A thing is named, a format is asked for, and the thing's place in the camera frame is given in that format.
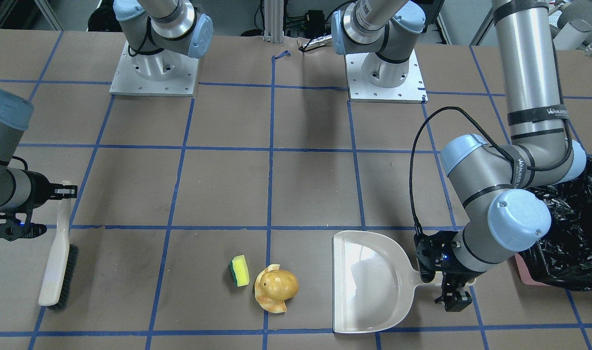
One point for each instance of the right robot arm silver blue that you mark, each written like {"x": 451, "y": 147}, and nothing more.
{"x": 165, "y": 39}

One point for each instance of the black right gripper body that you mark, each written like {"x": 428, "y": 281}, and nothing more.
{"x": 41, "y": 188}

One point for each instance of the black power box behind table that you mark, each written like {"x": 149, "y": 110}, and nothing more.
{"x": 313, "y": 23}

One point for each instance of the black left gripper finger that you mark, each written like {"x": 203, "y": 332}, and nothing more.
{"x": 454, "y": 298}

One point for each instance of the bin with black trash bag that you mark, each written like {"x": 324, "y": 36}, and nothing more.
{"x": 563, "y": 257}

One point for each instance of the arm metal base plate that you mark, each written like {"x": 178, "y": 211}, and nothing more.
{"x": 165, "y": 74}
{"x": 370, "y": 79}

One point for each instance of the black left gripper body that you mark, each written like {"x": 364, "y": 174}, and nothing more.
{"x": 454, "y": 282}

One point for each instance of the aluminium frame post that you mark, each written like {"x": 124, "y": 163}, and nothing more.
{"x": 273, "y": 21}

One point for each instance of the yellow green sponge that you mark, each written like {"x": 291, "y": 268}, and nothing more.
{"x": 239, "y": 270}

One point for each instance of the white plastic dustpan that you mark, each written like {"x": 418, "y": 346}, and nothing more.
{"x": 374, "y": 282}

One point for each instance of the white hand brush black bristles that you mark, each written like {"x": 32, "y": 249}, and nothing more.
{"x": 56, "y": 284}

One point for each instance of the yellow potato with peel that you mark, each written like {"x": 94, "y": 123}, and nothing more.
{"x": 273, "y": 286}

